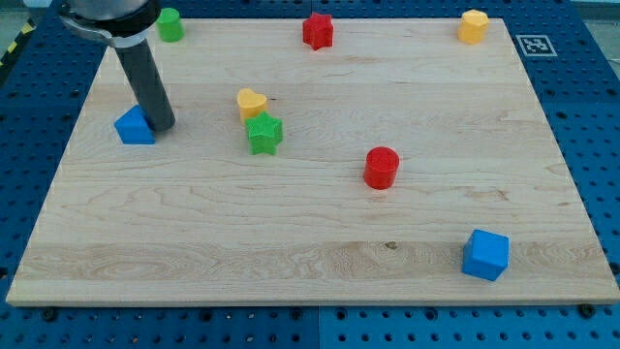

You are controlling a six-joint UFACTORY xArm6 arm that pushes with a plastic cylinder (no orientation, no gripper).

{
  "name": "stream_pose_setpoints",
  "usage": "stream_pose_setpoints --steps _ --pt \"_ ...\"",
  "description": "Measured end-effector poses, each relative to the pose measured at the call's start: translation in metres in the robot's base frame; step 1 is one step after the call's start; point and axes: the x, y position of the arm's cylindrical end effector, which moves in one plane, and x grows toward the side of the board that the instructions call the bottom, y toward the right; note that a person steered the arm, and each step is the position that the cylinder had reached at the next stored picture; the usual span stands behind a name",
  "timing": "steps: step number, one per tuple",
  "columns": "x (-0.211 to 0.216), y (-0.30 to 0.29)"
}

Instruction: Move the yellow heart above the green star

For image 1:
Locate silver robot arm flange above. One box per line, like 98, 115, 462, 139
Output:
57, 0, 162, 48

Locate green star block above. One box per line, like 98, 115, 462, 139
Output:
245, 111, 283, 155

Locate yellow heart block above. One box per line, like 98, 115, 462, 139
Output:
236, 87, 268, 124

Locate red star block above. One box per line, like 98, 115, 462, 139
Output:
302, 12, 334, 50

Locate red cylinder block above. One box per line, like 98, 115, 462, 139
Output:
363, 146, 400, 190

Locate wooden board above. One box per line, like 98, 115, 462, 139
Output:
7, 18, 619, 307

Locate blue triangle block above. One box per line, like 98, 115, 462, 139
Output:
113, 105, 155, 144

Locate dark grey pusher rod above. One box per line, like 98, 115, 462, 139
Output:
115, 40, 175, 133

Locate blue cube block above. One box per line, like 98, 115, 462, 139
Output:
461, 229, 510, 281

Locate green cylinder block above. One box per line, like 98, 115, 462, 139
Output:
156, 8, 184, 43

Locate yellow hexagon block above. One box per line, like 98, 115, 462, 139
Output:
456, 10, 489, 45

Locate white fiducial marker tag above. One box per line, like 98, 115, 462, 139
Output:
515, 34, 557, 57

